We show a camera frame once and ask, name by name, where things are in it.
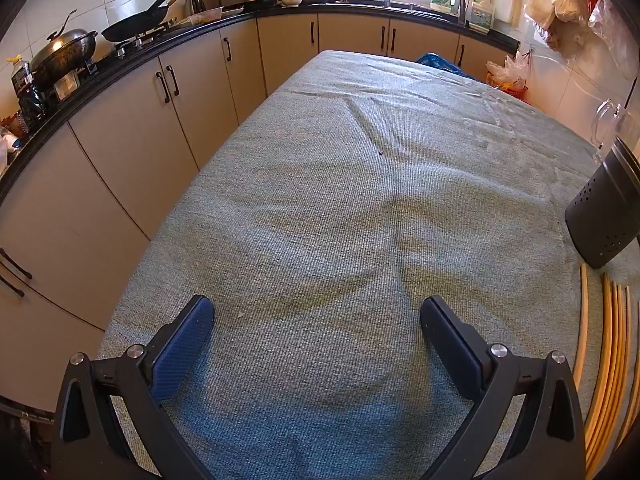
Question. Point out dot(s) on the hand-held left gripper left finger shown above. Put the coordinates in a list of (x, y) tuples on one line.
[(185, 345)]

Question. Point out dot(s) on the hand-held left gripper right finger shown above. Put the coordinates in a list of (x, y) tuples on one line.
[(450, 345)]

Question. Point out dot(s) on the group of wooden chopsticks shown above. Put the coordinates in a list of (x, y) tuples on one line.
[(606, 360)]

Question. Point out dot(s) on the dark grey utensil holder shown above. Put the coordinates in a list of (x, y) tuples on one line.
[(605, 210)]

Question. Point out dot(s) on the beige base cabinets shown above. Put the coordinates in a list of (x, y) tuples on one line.
[(125, 125)]

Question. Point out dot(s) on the red wastebasket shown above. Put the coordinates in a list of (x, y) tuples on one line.
[(517, 94)]

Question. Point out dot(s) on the clear glass mug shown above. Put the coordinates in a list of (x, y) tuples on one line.
[(607, 120)]

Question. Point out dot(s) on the blue plastic bag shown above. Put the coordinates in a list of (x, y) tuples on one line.
[(442, 62)]

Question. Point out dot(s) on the black kitchen countertop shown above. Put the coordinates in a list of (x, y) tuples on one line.
[(145, 52)]

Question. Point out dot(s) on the cooking oil bottle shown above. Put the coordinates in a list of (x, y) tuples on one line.
[(25, 95)]

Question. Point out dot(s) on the gas stove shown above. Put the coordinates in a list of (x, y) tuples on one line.
[(127, 47)]

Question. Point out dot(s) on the dark lidded metal pan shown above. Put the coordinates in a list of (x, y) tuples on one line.
[(62, 52)]

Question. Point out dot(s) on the black wok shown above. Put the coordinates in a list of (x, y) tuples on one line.
[(135, 22)]

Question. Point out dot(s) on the white and green package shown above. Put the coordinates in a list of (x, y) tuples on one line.
[(481, 17)]

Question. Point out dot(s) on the clear food tray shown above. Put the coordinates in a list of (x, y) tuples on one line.
[(205, 16)]

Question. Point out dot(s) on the steel kettle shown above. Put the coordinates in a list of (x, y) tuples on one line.
[(194, 6)]

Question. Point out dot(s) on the hanging clear plastic bags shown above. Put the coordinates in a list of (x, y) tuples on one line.
[(600, 20)]

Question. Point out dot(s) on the small ceramic bowl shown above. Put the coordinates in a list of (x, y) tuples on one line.
[(289, 1)]

